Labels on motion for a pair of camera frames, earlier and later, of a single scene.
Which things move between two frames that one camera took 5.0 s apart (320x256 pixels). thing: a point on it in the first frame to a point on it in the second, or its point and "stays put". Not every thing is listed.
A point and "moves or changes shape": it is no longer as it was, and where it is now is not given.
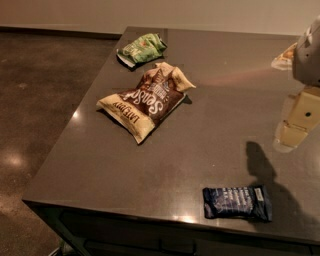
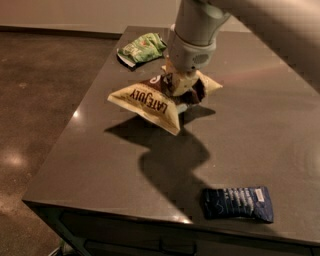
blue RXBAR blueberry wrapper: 250,202 stays put
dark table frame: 115,234 stays put
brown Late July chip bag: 139,110 moves or changes shape
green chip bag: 141,48 stays put
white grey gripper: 308,60 to 187,54
